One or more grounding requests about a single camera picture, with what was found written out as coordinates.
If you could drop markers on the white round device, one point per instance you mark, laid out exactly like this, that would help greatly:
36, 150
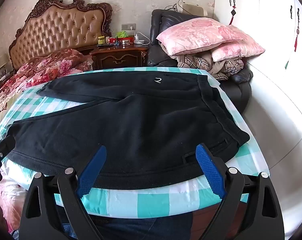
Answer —
137, 40

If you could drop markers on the red flat box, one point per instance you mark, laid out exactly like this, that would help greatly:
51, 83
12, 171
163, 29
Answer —
113, 40

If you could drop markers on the black pants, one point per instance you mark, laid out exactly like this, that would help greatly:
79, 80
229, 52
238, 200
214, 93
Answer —
141, 120

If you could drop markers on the green crumpled bag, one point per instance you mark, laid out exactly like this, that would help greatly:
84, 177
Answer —
121, 34

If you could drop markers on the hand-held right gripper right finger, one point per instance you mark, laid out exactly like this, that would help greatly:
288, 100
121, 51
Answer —
211, 170

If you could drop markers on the white wall socket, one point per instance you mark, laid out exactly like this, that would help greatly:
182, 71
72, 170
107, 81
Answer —
128, 26

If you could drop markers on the white wardrobe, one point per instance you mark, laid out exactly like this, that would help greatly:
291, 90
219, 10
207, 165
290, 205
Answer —
266, 17

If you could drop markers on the small pink floral pillow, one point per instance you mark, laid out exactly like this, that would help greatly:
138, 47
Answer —
238, 50

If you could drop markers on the dark wooden nightstand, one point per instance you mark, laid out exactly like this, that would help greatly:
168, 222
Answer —
118, 57

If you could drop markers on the round metal tin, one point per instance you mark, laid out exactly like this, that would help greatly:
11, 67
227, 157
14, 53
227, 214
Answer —
126, 43

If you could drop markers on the pink bed sheet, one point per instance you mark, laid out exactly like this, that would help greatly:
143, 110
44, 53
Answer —
8, 195

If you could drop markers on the red tassel ornament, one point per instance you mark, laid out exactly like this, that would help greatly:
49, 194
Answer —
233, 13
296, 35

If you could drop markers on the teal white checkered tablecloth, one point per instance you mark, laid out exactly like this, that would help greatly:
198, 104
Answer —
141, 202

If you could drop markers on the yellow jar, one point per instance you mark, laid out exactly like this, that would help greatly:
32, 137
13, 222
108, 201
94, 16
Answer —
101, 40

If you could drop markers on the large pink floral pillow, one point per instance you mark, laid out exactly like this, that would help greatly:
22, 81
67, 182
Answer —
201, 33

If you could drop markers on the beige padded device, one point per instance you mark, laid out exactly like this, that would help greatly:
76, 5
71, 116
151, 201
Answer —
193, 9

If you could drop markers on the black leather armchair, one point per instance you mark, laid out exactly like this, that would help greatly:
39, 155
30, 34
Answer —
156, 52

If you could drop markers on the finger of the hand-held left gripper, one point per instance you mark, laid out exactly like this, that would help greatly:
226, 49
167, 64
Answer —
5, 143

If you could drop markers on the tufted leather carved headboard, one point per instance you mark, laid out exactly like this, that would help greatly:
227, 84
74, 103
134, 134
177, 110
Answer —
58, 30

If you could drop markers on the red floral quilt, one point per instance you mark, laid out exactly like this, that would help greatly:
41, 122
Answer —
45, 67

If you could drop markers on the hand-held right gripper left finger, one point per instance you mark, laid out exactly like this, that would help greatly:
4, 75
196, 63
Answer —
92, 172

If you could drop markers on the beige plaid blanket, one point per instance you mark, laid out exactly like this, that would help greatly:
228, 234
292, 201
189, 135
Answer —
203, 63

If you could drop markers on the person's leg in jeans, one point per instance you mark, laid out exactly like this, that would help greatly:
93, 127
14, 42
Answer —
141, 227

